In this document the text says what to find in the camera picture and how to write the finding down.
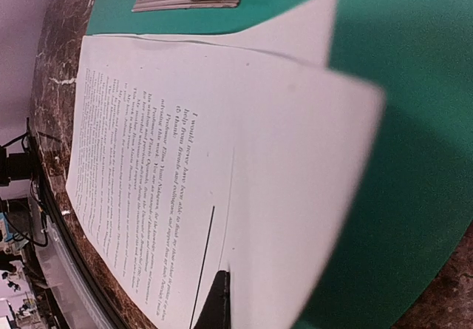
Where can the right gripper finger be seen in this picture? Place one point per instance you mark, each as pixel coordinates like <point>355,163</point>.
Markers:
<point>216,312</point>

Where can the printed paper sheet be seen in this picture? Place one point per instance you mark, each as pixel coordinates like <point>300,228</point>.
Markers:
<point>190,158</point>

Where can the green plastic folder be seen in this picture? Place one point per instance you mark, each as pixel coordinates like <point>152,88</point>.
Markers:
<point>404,258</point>

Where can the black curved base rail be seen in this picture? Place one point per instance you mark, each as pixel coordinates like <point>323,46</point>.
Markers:
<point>79,298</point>

